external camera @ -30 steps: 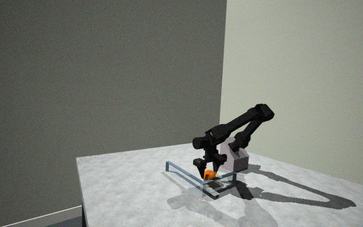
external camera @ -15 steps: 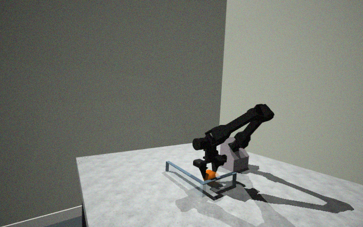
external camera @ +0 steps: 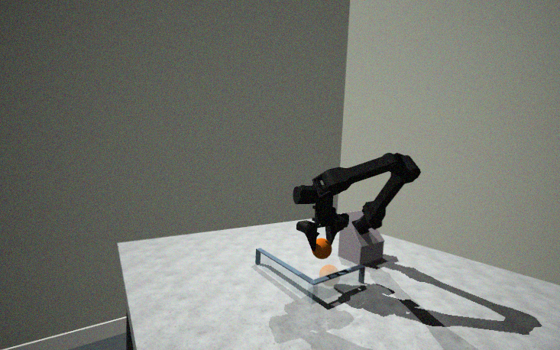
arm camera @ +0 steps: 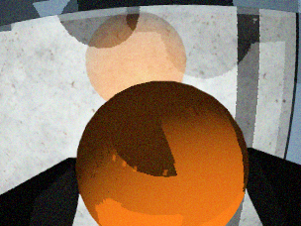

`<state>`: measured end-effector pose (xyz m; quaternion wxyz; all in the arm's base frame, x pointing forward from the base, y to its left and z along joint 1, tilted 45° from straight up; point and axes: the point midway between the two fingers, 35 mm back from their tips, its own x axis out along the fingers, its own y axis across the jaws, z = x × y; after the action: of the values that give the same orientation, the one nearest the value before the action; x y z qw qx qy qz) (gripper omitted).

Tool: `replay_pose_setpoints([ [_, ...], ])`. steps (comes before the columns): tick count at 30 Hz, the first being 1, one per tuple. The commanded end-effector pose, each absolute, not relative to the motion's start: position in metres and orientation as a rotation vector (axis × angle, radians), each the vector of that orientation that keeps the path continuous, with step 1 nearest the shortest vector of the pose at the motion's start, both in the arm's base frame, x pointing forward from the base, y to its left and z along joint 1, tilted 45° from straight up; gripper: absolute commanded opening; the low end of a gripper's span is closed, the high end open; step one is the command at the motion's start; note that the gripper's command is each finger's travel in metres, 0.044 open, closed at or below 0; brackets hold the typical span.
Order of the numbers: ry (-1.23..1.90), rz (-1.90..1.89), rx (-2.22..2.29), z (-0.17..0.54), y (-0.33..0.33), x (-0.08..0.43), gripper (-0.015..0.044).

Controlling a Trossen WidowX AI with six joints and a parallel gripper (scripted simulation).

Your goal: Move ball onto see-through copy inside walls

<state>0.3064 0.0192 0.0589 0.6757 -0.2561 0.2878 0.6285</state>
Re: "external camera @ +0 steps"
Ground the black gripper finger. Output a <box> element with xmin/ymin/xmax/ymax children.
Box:
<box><xmin>325</xmin><ymin>226</ymin><xmax>341</xmax><ymax>245</ymax></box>
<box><xmin>305</xmin><ymin>232</ymin><xmax>320</xmax><ymax>251</ymax></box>

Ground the low clear l-shaped glass wall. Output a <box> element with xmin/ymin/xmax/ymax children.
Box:
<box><xmin>256</xmin><ymin>251</ymin><xmax>364</xmax><ymax>304</ymax></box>

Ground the orange ball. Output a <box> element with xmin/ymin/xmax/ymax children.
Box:
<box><xmin>312</xmin><ymin>238</ymin><xmax>332</xmax><ymax>259</ymax></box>

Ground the translucent peach ball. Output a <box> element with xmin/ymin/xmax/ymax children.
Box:
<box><xmin>319</xmin><ymin>265</ymin><xmax>339</xmax><ymax>278</ymax></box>

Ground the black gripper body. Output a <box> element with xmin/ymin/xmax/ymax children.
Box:
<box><xmin>296</xmin><ymin>203</ymin><xmax>335</xmax><ymax>234</ymax></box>

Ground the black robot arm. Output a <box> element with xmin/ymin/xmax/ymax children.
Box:
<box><xmin>293</xmin><ymin>153</ymin><xmax>421</xmax><ymax>235</ymax></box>

